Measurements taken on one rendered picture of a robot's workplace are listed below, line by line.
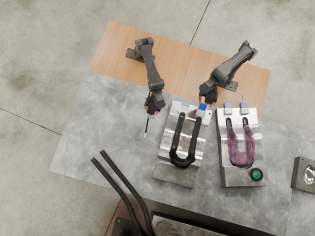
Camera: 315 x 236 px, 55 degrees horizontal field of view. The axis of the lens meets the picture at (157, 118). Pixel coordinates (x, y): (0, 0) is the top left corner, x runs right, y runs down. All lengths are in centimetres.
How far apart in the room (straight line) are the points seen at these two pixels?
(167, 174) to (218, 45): 170
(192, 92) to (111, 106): 55
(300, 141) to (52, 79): 219
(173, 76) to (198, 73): 17
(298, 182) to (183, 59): 109
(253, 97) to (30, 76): 204
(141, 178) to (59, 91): 141
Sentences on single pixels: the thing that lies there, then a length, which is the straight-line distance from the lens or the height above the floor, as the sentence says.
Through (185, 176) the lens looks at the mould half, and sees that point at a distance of 189.
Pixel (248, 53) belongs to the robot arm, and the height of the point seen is 125.
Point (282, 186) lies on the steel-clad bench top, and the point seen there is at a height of 80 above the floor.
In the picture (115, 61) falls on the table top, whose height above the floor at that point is 80.
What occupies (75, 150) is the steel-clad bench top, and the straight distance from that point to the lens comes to 200.
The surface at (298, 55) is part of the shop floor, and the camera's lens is 342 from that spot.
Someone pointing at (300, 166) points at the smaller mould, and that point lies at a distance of 210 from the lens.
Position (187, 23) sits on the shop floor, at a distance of 326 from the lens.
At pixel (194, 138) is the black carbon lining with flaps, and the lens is 191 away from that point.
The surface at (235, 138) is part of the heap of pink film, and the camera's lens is 194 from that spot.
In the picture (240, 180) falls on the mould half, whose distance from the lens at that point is 191.
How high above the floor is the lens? 273
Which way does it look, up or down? 75 degrees down
